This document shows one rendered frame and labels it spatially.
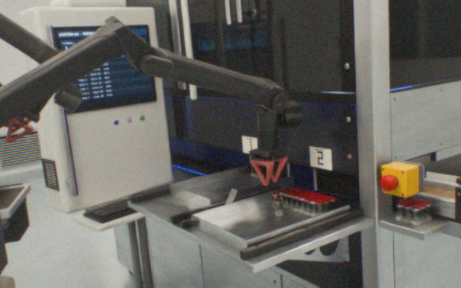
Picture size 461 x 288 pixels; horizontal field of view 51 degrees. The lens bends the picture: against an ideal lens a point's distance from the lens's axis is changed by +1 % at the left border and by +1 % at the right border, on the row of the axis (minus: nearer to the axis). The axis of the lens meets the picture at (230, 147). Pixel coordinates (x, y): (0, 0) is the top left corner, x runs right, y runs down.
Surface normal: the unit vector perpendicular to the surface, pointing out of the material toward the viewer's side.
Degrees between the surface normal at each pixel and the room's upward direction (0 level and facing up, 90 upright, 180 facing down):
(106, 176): 90
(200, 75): 108
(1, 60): 90
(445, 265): 90
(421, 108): 90
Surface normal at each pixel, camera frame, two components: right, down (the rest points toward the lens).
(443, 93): 0.57, 0.11
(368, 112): -0.82, 0.18
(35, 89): 0.46, 0.43
